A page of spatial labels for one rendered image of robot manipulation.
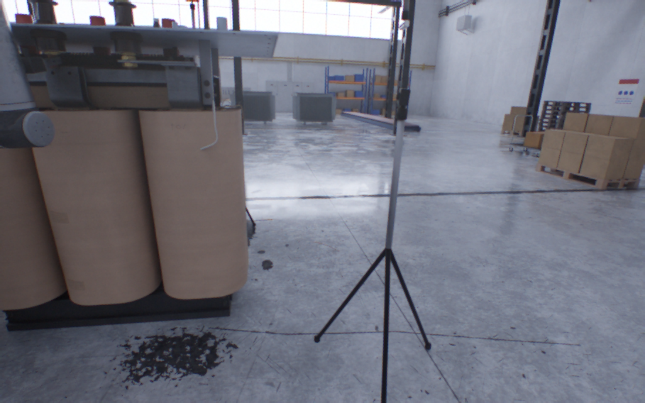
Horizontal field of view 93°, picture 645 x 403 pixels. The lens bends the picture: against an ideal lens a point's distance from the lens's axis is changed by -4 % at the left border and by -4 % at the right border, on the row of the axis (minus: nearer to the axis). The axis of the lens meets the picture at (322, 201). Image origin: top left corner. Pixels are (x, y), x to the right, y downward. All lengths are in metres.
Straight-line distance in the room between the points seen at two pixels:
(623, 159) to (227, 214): 5.78
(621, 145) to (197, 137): 5.76
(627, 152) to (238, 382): 5.96
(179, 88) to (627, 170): 6.15
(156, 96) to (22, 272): 0.98
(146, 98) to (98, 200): 0.47
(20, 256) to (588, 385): 2.54
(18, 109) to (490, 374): 1.98
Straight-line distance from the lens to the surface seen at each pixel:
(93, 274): 1.77
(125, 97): 1.62
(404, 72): 10.66
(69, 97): 1.61
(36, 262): 1.91
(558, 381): 1.88
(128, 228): 1.65
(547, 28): 13.86
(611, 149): 6.10
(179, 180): 1.47
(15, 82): 1.25
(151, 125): 1.48
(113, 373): 1.77
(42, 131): 1.26
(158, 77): 1.53
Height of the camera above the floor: 1.15
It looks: 18 degrees down
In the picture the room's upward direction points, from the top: 2 degrees clockwise
